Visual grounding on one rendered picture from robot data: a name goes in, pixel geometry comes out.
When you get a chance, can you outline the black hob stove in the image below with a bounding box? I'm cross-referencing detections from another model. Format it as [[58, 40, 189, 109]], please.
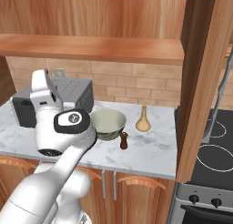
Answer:
[[168, 107, 233, 224]]

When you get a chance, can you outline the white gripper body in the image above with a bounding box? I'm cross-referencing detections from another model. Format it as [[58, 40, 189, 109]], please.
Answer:
[[31, 68, 57, 95]]

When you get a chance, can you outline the pale green mixing bowl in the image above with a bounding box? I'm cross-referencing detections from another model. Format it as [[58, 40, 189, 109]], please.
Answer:
[[90, 107, 127, 141]]

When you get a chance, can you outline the grey base cabinet handle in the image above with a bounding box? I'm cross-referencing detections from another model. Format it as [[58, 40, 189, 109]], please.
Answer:
[[101, 169, 107, 200], [112, 170, 118, 201]]

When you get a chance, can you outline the wooden base cabinet door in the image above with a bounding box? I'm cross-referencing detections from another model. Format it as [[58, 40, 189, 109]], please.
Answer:
[[0, 155, 105, 224], [116, 172, 177, 224]]

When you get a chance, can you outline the brown shaker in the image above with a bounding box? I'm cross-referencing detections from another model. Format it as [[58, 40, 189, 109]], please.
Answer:
[[119, 131, 129, 150]]

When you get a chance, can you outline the grey wall outlet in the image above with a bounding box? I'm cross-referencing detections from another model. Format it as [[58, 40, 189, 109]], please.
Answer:
[[53, 67, 66, 79]]

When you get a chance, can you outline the wooden wall cabinet door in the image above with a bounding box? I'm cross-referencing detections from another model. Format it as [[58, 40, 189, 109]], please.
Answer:
[[175, 0, 233, 184]]

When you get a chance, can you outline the tan bottle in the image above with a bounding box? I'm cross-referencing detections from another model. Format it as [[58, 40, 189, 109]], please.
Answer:
[[135, 104, 152, 133]]

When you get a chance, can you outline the grey wall cabinet door handle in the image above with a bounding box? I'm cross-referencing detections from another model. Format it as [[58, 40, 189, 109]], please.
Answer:
[[201, 50, 233, 144]]

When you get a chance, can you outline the black oven door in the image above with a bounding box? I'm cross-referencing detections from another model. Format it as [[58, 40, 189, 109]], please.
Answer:
[[179, 204, 233, 224]]

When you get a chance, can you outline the wooden wall cabinet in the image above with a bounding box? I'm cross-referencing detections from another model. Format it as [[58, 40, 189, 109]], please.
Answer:
[[0, 0, 197, 66]]

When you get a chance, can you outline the black stove knob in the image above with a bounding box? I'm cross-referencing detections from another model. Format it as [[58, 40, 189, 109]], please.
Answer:
[[210, 198, 223, 209], [188, 194, 200, 205]]

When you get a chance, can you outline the grey toaster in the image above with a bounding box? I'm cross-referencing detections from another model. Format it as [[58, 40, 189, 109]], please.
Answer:
[[11, 77, 95, 128]]

